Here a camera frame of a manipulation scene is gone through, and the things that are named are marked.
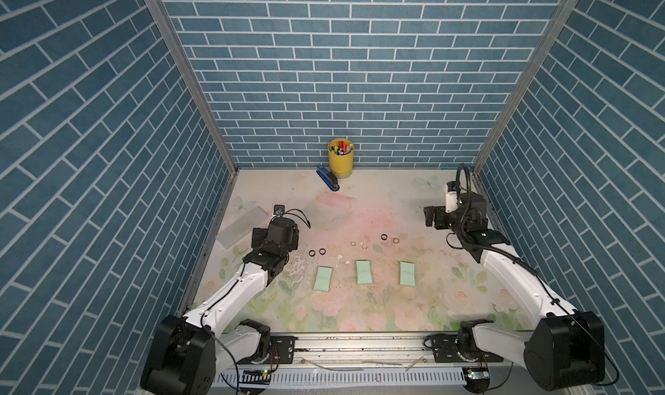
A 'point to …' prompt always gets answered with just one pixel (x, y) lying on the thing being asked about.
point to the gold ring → (364, 248)
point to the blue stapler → (329, 178)
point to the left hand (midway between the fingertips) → (282, 229)
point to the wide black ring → (312, 250)
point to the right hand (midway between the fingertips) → (440, 206)
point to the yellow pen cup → (341, 157)
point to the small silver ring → (353, 242)
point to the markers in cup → (341, 148)
